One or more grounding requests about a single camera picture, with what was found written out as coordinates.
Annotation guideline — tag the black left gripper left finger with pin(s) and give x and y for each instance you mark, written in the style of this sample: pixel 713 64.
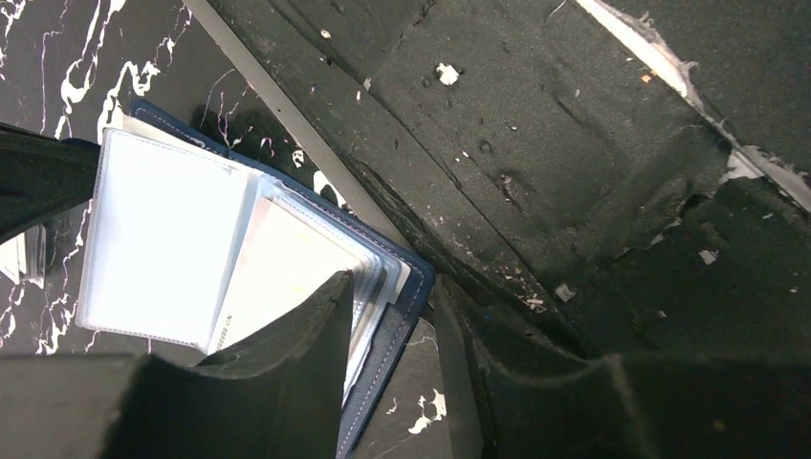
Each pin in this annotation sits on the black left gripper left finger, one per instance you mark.
pixel 276 394

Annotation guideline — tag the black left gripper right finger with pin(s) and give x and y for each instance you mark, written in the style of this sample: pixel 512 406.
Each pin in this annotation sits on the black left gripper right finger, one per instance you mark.
pixel 511 393

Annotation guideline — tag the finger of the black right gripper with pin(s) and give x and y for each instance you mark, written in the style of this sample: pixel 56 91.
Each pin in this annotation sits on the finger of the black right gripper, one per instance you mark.
pixel 42 177

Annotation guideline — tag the navy blue card holder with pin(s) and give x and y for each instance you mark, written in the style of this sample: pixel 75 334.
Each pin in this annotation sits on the navy blue card holder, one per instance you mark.
pixel 194 244

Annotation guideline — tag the single white card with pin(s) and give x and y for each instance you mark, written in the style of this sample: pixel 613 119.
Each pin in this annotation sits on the single white card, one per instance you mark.
pixel 284 258

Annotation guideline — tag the white card stack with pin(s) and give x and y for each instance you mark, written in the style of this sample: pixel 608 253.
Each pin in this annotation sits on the white card stack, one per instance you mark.
pixel 23 257

